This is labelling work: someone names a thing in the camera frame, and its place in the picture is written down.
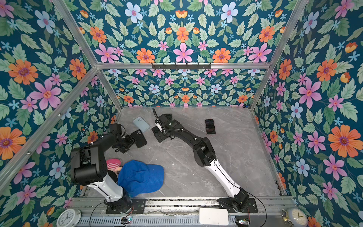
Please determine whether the black phone case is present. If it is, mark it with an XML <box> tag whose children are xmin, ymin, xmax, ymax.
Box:
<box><xmin>131</xmin><ymin>130</ymin><xmax>147</xmax><ymax>148</ymax></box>

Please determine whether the pink-edged smartphone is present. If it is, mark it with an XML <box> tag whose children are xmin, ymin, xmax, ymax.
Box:
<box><xmin>205</xmin><ymin>119</ymin><xmax>216</xmax><ymax>135</ymax></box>

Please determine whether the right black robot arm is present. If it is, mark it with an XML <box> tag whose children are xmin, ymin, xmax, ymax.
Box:
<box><xmin>152</xmin><ymin>108</ymin><xmax>250</xmax><ymax>213</ymax></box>

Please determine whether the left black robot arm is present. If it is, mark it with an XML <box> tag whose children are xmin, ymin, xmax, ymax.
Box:
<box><xmin>70</xmin><ymin>124</ymin><xmax>135</xmax><ymax>213</ymax></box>

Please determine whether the light blue phone case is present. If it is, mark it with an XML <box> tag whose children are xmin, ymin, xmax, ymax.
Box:
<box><xmin>132</xmin><ymin>117</ymin><xmax>150</xmax><ymax>132</ymax></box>

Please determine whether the blue-edged smartphone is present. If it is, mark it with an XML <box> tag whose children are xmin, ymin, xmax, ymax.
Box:
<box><xmin>164</xmin><ymin>113</ymin><xmax>173</xmax><ymax>121</ymax></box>

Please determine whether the black plush toy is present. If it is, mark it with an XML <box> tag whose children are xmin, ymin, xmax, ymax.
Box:
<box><xmin>106</xmin><ymin>159</ymin><xmax>123</xmax><ymax>182</ymax></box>

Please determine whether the blue baseball cap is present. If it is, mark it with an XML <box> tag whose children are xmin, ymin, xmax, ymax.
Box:
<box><xmin>117</xmin><ymin>160</ymin><xmax>164</xmax><ymax>197</ymax></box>

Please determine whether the white rectangular box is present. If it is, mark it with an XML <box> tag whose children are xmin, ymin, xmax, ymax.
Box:
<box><xmin>199</xmin><ymin>208</ymin><xmax>229</xmax><ymax>226</ymax></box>

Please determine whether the silver alarm clock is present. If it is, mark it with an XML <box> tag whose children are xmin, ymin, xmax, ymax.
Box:
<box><xmin>281</xmin><ymin>208</ymin><xmax>308</xmax><ymax>227</ymax></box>

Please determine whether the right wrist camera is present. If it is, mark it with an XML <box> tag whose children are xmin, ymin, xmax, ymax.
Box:
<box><xmin>155</xmin><ymin>114</ymin><xmax>172</xmax><ymax>127</ymax></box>

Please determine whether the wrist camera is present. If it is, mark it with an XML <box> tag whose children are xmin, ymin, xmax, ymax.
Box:
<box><xmin>109</xmin><ymin>124</ymin><xmax>126</xmax><ymax>137</ymax></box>
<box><xmin>155</xmin><ymin>114</ymin><xmax>172</xmax><ymax>127</ymax></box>

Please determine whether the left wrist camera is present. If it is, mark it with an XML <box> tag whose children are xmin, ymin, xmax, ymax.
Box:
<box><xmin>109</xmin><ymin>124</ymin><xmax>126</xmax><ymax>137</ymax></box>

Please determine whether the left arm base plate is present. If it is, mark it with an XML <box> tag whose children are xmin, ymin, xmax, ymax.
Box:
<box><xmin>106</xmin><ymin>198</ymin><xmax>146</xmax><ymax>215</ymax></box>

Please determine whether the black hook rail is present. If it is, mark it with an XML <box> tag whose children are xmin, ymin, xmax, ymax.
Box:
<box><xmin>151</xmin><ymin>63</ymin><xmax>212</xmax><ymax>70</ymax></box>

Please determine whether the white wall clock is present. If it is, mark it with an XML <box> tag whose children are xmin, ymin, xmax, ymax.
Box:
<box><xmin>56</xmin><ymin>209</ymin><xmax>82</xmax><ymax>227</ymax></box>

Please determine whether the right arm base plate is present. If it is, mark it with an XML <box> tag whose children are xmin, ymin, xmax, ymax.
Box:
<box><xmin>216</xmin><ymin>197</ymin><xmax>258</xmax><ymax>213</ymax></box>

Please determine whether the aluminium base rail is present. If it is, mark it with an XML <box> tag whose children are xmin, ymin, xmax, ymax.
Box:
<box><xmin>71</xmin><ymin>196</ymin><xmax>296</xmax><ymax>227</ymax></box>

